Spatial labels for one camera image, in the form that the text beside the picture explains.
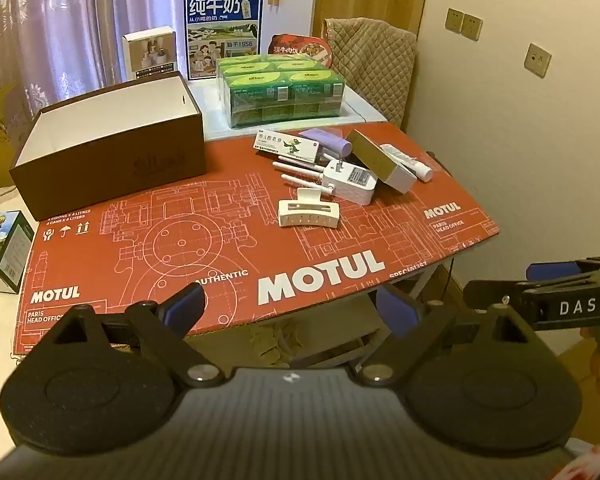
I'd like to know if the beige quilted cloth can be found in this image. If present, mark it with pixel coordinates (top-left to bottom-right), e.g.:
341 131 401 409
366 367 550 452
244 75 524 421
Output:
325 17 418 128

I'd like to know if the brown cardboard box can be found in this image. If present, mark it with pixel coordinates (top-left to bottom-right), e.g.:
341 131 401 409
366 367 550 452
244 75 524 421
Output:
8 71 205 222

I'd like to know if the blue milk carton box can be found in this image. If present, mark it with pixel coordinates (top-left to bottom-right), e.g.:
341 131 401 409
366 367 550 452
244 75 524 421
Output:
182 0 265 81

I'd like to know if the red instant meal bowl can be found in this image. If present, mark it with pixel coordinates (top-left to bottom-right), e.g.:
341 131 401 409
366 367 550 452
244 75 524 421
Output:
270 34 335 68

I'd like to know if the green printed box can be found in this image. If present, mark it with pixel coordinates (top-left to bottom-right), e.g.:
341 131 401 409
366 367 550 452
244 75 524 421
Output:
0 210 35 294

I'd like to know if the white ointment box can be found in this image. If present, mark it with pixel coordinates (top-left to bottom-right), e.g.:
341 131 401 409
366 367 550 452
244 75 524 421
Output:
252 129 325 162

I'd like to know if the white hair claw clip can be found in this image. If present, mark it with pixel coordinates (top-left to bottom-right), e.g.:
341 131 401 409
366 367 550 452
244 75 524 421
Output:
278 186 342 228

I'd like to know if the red printed cardboard sheet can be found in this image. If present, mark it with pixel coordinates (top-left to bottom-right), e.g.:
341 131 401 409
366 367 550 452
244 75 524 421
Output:
12 124 501 358

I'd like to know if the white squeeze tube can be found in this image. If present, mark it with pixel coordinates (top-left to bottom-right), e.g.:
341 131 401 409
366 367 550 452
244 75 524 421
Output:
380 143 434 183

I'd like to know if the small white product box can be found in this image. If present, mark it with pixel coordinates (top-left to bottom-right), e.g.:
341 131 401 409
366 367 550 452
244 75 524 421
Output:
121 26 177 81

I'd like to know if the red white patterned cloth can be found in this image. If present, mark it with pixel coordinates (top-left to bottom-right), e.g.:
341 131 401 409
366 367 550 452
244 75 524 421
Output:
562 437 600 480

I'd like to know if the green tissue multipack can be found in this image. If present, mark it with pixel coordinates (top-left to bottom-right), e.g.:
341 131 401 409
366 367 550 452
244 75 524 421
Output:
215 54 346 131

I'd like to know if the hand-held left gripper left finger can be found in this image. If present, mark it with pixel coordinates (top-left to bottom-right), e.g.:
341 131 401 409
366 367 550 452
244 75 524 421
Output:
39 282 221 388

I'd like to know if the purple curtain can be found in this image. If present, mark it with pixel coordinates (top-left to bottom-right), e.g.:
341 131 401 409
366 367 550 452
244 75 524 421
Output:
0 0 258 106

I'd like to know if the beige quilted cushion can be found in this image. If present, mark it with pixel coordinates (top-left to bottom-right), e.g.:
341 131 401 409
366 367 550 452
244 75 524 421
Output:
247 321 306 362

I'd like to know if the white antenna signal repeater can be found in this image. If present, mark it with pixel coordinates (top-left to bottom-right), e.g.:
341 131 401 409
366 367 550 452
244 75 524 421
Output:
272 156 376 206

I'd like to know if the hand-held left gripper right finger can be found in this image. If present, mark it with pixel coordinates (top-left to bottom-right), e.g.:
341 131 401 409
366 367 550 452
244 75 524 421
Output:
357 285 563 388

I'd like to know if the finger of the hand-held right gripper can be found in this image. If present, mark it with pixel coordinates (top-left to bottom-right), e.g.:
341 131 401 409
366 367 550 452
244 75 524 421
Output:
526 259 588 283
462 280 528 322

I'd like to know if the purple cylindrical tube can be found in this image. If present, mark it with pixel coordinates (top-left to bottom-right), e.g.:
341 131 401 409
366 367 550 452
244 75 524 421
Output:
298 128 353 160

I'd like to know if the gold and white box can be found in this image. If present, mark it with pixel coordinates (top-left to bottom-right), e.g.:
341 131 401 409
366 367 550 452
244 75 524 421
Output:
346 128 417 195

